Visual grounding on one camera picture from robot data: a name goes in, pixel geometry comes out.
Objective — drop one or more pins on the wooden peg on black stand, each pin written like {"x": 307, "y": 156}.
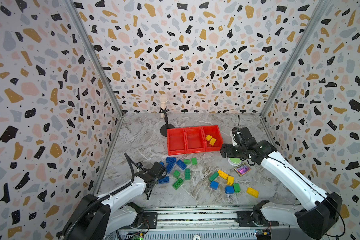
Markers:
{"x": 164, "y": 115}

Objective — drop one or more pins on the blue long lego brick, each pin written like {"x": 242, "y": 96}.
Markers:
{"x": 164, "y": 180}

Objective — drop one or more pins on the green small lego brick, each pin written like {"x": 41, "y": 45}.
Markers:
{"x": 176, "y": 174}

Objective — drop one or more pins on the right red bin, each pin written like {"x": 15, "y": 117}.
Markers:
{"x": 215, "y": 132}

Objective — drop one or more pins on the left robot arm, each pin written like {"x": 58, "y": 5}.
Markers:
{"x": 114, "y": 204}

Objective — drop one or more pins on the small colourful card box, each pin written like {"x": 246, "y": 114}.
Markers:
{"x": 242, "y": 169}

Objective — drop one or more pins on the green long lego brick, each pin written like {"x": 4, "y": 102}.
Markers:
{"x": 178, "y": 183}

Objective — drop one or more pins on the blue lego brick right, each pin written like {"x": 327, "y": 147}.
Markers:
{"x": 229, "y": 190}

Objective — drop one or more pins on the green push button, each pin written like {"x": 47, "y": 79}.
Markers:
{"x": 234, "y": 161}

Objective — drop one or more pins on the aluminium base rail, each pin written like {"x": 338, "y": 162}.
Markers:
{"x": 223, "y": 223}

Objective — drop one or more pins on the red bin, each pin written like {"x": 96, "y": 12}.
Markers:
{"x": 195, "y": 140}
{"x": 215, "y": 132}
{"x": 176, "y": 143}

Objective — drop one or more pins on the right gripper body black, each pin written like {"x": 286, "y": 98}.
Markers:
{"x": 240, "y": 135}

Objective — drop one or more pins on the green tall lego brick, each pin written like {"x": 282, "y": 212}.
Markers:
{"x": 187, "y": 174}

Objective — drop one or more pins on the blue small lego brick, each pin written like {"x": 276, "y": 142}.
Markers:
{"x": 214, "y": 185}

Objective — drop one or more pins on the middle red bin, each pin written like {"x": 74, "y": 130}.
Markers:
{"x": 195, "y": 140}

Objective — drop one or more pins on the yellow lego pile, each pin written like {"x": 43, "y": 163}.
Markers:
{"x": 211, "y": 141}

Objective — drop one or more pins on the green slanted lego brick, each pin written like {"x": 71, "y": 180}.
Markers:
{"x": 213, "y": 176}

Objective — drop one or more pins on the green small lego right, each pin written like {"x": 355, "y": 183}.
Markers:
{"x": 237, "y": 187}

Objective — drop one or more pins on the yellow long lego brick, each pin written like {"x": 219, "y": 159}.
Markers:
{"x": 223, "y": 174}

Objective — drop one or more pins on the blue flat lego plate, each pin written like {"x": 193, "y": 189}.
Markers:
{"x": 171, "y": 160}

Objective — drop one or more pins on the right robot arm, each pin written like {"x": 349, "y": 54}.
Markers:
{"x": 317, "y": 212}

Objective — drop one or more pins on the left red bin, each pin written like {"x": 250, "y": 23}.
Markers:
{"x": 176, "y": 143}

